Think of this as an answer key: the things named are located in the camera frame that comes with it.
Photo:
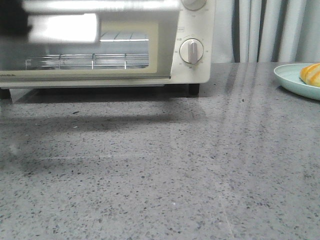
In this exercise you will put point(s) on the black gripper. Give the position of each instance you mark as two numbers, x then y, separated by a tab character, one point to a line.
13	19

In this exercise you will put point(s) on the oven glass door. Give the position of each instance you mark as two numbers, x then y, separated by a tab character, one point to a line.
100	5

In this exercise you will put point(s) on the golden bread roll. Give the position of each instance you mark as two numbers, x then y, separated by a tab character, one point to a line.
310	75

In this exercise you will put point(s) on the white toaster oven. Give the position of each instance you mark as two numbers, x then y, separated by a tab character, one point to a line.
192	72

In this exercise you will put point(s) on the upper temperature knob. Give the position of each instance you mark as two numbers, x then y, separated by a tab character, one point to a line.
193	5

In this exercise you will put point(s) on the lower timer knob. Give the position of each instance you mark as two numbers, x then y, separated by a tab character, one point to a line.
191	51

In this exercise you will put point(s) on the grey curtain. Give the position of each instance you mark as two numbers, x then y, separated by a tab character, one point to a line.
252	31

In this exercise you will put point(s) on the teal plate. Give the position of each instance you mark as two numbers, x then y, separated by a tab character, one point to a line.
288	76

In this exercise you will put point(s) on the oven wire rack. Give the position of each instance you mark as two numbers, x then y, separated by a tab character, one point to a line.
93	61

